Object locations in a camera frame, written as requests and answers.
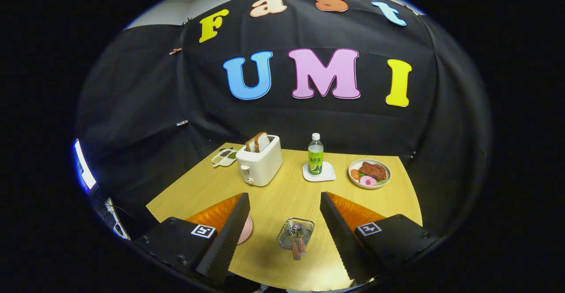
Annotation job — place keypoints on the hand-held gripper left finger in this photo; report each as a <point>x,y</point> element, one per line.
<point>227,240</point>

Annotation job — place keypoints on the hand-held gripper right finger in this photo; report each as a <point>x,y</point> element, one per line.
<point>340,240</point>

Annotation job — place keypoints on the pink plate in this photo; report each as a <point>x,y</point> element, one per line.
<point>246,230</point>

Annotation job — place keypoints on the white coaster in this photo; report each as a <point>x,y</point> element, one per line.
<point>329,176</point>

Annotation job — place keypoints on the pink round food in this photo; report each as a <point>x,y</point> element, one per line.
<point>367,181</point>

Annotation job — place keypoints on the white food plate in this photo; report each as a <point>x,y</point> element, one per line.
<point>352,168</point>

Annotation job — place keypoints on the brown meat slice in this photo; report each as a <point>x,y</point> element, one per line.
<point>373,170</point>

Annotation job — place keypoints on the green label drink bottle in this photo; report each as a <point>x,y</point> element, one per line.
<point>315,160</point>

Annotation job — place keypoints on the divided condiment dish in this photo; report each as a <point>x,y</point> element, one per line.
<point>223,157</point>

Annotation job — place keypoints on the white toaster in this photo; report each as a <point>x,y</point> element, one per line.
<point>265,165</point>

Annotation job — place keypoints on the bread slice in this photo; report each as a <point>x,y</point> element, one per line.
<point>251,146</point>
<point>262,142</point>

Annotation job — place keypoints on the laptop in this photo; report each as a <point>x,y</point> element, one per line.
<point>115,224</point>

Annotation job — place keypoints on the white clip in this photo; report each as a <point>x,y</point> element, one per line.
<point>182,123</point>

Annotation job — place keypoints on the computer monitor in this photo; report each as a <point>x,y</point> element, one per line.
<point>84,167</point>

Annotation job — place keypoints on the wooden clip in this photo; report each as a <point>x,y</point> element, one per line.
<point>175,51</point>

